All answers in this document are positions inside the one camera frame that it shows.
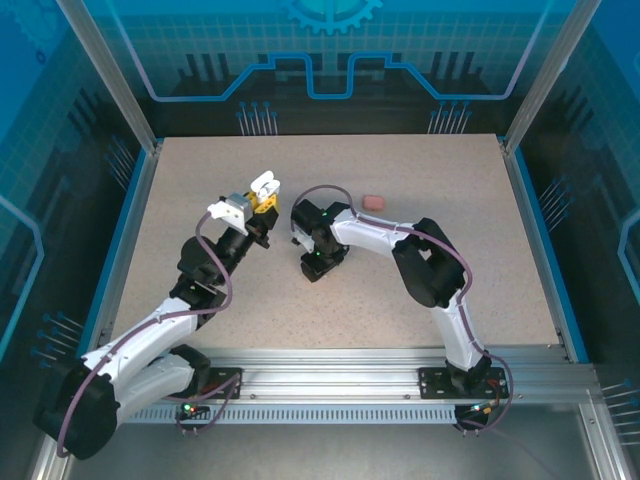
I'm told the white earbud charging case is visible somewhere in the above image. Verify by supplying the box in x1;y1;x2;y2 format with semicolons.
248;170;283;199

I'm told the blue table edge strip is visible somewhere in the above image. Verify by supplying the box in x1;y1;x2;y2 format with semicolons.
512;147;592;365
79;147;151;351

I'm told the small LED connector board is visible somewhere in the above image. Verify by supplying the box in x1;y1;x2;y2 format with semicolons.
454;399;501;424
175;397;211;422

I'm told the grey sheet metal panel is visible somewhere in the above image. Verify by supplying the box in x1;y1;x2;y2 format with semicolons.
64;422;599;480

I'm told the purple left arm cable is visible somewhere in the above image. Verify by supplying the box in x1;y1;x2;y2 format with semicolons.
55;212;247;459

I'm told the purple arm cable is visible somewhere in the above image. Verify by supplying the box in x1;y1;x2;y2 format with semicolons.
292;184;516;436
55;212;247;459

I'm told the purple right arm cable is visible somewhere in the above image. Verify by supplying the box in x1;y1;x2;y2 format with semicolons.
292;184;516;436

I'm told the aluminium table edge rail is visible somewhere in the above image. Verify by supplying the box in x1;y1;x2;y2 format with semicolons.
89;142;166;351
499;139;576;364

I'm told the wide aluminium frame beam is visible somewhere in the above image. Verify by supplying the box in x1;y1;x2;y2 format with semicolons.
94;346;601;401

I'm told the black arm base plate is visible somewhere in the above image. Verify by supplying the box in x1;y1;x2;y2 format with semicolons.
418;366;507;401
197;366;245;401

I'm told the slotted grey cable duct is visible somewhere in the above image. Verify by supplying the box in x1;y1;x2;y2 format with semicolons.
119;403;464;426

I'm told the aluminium frame post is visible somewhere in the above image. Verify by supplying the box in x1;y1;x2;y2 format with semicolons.
53;0;165;156
499;0;606;156

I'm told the aluminium frame rail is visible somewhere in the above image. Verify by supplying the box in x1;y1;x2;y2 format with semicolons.
29;447;71;480
577;397;631;480

